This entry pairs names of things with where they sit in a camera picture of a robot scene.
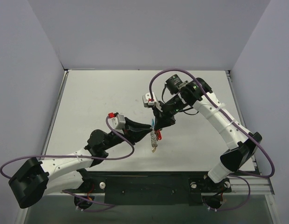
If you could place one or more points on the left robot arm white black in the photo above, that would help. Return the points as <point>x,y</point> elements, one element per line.
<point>37,178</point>

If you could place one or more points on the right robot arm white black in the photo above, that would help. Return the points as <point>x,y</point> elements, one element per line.
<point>241,143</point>

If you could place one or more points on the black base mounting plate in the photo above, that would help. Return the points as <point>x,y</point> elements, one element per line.
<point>152,188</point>

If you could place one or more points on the large keyring blue handle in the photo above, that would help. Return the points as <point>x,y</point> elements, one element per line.
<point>153,136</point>

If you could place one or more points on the red tag key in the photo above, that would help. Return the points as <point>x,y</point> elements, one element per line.
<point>158,134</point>

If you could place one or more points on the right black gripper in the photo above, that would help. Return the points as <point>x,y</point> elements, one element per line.
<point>165,114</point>

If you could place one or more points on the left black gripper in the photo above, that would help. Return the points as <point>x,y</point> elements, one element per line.
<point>127,129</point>

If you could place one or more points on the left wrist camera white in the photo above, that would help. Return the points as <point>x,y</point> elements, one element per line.
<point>118,120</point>

